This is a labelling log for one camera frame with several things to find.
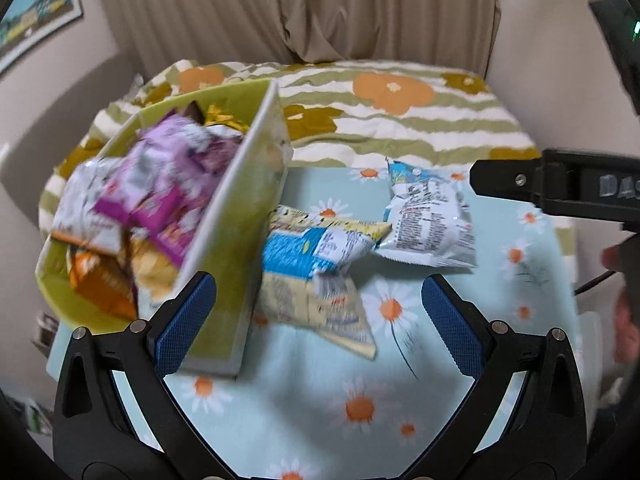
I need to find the white blue snack packet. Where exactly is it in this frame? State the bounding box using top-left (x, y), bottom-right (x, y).
top-left (374, 159), bottom-right (479, 269)

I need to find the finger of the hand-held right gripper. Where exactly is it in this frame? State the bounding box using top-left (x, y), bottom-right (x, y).
top-left (469, 156), bottom-right (545, 202)

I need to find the blue yellow snack packet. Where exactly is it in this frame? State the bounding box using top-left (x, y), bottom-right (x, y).
top-left (261, 204), bottom-right (394, 282)

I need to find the beige curtain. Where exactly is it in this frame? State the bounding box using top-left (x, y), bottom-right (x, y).
top-left (92, 0), bottom-right (502, 77)

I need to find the purple snack packet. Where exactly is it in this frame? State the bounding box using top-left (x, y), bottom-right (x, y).
top-left (94, 114), bottom-right (242, 267)

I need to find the daisy print tablecloth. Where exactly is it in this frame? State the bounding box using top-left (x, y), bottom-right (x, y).
top-left (47, 165), bottom-right (583, 480)

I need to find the yellow green cardboard box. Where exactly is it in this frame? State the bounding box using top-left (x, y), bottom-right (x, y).
top-left (34, 79), bottom-right (292, 380)

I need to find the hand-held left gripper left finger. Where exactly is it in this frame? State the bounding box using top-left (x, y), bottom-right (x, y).
top-left (53, 270), bottom-right (237, 480)

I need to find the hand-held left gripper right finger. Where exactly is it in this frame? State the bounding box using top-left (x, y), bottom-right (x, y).
top-left (404, 273), bottom-right (587, 480)

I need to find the blue cream snack packet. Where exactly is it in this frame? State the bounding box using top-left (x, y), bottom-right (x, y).
top-left (256, 269), bottom-right (377, 362)

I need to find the wall poster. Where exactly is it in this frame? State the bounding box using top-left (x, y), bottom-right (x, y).
top-left (0, 0), bottom-right (84, 77)

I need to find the black device with green light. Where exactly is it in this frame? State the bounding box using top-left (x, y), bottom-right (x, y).
top-left (588, 0), bottom-right (640, 92)

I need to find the black cable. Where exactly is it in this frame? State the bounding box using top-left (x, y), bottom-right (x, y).
top-left (574, 269), bottom-right (617, 297)

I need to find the striped flower blanket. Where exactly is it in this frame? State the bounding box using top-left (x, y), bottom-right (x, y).
top-left (39, 59), bottom-right (576, 241)

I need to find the person's right hand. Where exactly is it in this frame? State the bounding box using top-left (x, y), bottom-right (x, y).
top-left (600, 245), bottom-right (640, 362)

